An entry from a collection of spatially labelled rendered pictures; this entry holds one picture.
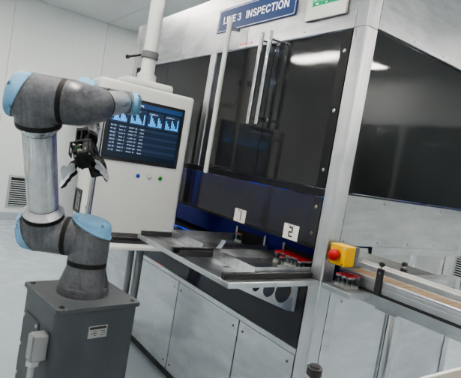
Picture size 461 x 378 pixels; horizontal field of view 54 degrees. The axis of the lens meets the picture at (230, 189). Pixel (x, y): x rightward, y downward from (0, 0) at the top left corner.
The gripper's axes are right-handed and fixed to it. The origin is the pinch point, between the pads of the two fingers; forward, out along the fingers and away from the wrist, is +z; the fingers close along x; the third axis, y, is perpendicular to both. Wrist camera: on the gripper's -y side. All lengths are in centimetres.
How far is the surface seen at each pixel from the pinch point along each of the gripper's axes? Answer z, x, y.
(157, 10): -117, 22, -13
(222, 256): 11, 39, -39
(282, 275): 24, 60, -34
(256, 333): 28, 48, -76
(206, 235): -19, 32, -70
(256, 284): 30, 50, -26
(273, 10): -88, 76, -4
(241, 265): 19, 46, -32
